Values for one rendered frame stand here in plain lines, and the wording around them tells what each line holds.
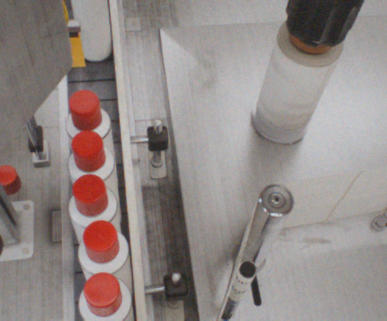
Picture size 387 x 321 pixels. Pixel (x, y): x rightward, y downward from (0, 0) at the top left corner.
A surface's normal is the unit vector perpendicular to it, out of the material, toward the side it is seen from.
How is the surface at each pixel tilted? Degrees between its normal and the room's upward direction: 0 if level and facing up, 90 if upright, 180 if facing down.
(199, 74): 0
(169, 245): 0
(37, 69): 90
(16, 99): 90
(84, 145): 3
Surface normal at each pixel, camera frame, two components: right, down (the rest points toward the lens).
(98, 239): 0.08, -0.52
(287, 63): -0.67, 0.65
